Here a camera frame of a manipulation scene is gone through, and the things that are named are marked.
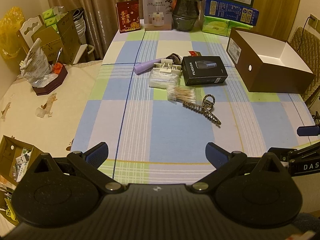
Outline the black product box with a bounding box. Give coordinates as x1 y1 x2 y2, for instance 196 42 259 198
180 56 228 87

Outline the white plastic hair clip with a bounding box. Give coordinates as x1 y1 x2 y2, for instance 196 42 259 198
152 58 182 74

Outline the brown cardboard box white inside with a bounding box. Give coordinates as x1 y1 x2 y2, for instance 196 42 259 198
226 27 316 93

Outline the stack of green tissue packs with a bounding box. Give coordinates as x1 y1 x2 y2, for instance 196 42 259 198
42 7 65 28

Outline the wall socket with plug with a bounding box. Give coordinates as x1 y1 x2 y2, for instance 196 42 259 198
308 14 320 30

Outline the quilted chair cover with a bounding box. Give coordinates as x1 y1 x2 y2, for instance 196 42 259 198
287 26 320 103

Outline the green tissue pack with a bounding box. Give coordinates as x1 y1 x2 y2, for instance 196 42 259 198
229 20 253 37
202 16 230 34

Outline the dark brown fabric bundle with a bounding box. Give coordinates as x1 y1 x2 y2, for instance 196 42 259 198
166 53 184 64

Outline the tall cardboard box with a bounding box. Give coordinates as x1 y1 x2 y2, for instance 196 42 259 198
56 7 84 64

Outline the yellow plastic bag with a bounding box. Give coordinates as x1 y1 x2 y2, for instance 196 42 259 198
0 7 25 59

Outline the blue carton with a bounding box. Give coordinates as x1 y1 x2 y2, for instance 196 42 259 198
204 0 260 26

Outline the small cardboard box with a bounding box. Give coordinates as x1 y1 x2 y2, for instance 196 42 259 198
31 26 64 63

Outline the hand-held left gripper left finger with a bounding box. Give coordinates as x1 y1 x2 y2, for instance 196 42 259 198
32 142 123 193

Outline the white humidifier box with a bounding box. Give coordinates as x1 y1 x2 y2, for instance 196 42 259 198
142 0 173 31

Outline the cotton swab bag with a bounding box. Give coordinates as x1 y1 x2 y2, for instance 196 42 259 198
166 85 198 103

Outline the purple tube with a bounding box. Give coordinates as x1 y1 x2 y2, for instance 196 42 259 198
133 59 163 75

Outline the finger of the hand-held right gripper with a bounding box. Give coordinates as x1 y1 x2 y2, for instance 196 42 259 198
267 141 320 163
297 115 320 137

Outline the beige printed tablecloth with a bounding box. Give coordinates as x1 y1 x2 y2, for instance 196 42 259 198
0 60 103 230

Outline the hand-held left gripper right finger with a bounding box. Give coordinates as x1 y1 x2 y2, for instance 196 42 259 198
191 142 288 193

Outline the clear floss pick box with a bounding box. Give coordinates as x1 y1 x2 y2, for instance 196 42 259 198
149 69 181 90

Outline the stack of wrapped dark bowls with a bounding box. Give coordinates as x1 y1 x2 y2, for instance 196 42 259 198
172 0 203 32

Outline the white printed plastic bag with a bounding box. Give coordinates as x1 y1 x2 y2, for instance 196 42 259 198
19 38 54 87

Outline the small clear plastic packet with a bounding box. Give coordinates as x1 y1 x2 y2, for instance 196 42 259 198
36 107 52 118

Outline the metal spoon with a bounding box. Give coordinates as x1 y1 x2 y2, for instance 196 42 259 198
54 47 63 65

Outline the white carved chair back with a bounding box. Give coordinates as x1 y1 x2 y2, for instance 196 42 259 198
16 15 45 53

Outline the red printed box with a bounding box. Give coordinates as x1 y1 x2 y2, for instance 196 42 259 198
116 0 141 34

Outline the dark red octagonal tray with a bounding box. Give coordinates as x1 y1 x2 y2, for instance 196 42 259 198
33 64 68 96

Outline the white plastic stand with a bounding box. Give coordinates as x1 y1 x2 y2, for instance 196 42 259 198
72 44 95 64

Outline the open cardboard box with packets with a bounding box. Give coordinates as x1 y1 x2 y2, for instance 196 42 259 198
0 135 44 183

